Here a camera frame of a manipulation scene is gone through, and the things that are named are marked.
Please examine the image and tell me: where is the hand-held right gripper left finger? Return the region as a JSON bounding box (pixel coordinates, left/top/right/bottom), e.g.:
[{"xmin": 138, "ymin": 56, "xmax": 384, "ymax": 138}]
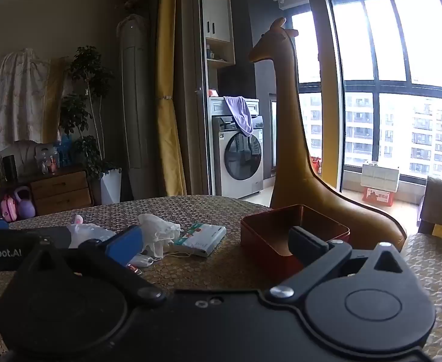
[{"xmin": 11, "ymin": 225, "xmax": 167, "ymax": 306}]

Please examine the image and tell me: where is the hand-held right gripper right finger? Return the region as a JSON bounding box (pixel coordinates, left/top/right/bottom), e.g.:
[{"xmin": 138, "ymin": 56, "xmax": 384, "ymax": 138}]
[{"xmin": 264, "ymin": 226, "xmax": 414, "ymax": 300}]

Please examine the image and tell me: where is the white towel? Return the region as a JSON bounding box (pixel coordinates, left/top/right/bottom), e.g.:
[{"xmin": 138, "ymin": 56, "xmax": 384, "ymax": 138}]
[{"xmin": 137, "ymin": 213, "xmax": 182, "ymax": 261}]

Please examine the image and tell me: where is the red metal box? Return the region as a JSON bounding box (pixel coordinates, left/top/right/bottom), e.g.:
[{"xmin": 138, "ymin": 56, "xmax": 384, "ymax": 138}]
[{"xmin": 240, "ymin": 204, "xmax": 351, "ymax": 279}]

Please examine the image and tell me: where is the purple kettlebell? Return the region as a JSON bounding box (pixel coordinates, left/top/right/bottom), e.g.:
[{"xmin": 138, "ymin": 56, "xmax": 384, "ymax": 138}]
[{"xmin": 14, "ymin": 186, "xmax": 37, "ymax": 219}]

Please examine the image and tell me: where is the black speaker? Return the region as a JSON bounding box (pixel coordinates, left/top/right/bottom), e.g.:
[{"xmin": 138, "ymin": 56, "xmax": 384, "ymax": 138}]
[{"xmin": 3, "ymin": 154, "xmax": 18, "ymax": 182}]

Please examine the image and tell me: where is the white planter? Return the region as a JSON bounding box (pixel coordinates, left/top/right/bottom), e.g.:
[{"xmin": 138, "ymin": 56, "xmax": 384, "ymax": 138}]
[{"xmin": 100, "ymin": 169, "xmax": 122, "ymax": 205}]

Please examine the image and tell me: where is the wooden drawer cabinet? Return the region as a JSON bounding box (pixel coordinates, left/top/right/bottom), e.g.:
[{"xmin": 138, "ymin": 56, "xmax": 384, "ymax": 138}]
[{"xmin": 28, "ymin": 166, "xmax": 94, "ymax": 215}]

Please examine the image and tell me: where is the white tissue pack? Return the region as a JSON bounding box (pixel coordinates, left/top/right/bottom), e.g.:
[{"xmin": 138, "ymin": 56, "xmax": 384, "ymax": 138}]
[{"xmin": 172, "ymin": 222, "xmax": 227, "ymax": 258}]

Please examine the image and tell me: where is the clear toy package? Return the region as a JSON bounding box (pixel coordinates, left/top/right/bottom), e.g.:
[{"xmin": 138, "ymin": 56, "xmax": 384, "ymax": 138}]
[{"xmin": 36, "ymin": 145, "xmax": 59, "ymax": 174}]

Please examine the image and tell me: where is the red cardboard box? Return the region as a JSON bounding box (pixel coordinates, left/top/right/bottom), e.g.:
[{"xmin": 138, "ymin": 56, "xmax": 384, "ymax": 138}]
[{"xmin": 362, "ymin": 186, "xmax": 395, "ymax": 207}]

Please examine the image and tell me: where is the cardboard box by window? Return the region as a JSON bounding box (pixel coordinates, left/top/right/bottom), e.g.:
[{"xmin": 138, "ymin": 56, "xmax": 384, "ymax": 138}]
[{"xmin": 360, "ymin": 161, "xmax": 401, "ymax": 193}]

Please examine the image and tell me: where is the blue bottle pack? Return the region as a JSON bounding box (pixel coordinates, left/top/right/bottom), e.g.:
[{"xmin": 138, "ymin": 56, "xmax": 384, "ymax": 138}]
[{"xmin": 57, "ymin": 134, "xmax": 72, "ymax": 167}]

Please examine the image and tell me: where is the silver washing machine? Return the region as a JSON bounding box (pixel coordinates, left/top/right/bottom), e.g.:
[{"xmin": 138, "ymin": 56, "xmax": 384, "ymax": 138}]
[{"xmin": 208, "ymin": 97, "xmax": 265, "ymax": 200}]

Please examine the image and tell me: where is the white printed cloth cover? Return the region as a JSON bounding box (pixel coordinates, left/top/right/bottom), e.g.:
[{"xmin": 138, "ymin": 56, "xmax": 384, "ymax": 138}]
[{"xmin": 0, "ymin": 48, "xmax": 52, "ymax": 159}]

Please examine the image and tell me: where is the brown cushion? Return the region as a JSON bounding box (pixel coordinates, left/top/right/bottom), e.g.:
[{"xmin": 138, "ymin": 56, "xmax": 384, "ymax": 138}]
[{"xmin": 417, "ymin": 175, "xmax": 442, "ymax": 240}]

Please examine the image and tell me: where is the white standing air conditioner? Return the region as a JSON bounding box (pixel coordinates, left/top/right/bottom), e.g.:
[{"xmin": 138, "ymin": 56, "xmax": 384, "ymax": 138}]
[{"xmin": 117, "ymin": 14, "xmax": 150, "ymax": 200}]

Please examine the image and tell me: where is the purple cloth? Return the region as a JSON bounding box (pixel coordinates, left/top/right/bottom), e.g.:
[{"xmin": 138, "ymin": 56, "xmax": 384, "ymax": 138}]
[{"xmin": 223, "ymin": 96, "xmax": 254, "ymax": 137}]

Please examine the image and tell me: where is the yellow curtain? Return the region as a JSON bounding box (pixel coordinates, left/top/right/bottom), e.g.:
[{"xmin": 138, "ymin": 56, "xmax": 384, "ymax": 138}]
[{"xmin": 154, "ymin": 0, "xmax": 187, "ymax": 197}]

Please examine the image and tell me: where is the green potted plant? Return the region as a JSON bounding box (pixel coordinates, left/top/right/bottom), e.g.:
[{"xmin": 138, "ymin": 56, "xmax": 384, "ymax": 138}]
[{"xmin": 59, "ymin": 45, "xmax": 121, "ymax": 176}]

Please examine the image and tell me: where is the dark tall cabinet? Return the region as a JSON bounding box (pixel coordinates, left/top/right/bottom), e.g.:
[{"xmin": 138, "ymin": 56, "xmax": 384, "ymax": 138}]
[{"xmin": 218, "ymin": 0, "xmax": 282, "ymax": 100}]

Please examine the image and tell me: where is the white wall cabinet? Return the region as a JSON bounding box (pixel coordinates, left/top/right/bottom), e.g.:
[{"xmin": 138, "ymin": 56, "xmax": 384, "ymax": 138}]
[{"xmin": 202, "ymin": 0, "xmax": 237, "ymax": 69}]

